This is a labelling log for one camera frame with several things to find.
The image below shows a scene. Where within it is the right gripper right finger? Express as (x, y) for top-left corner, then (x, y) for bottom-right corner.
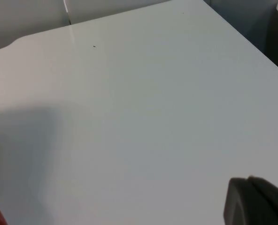
(247, 175), (278, 225)

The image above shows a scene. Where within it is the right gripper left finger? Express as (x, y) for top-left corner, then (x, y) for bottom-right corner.
(224, 177), (267, 225)

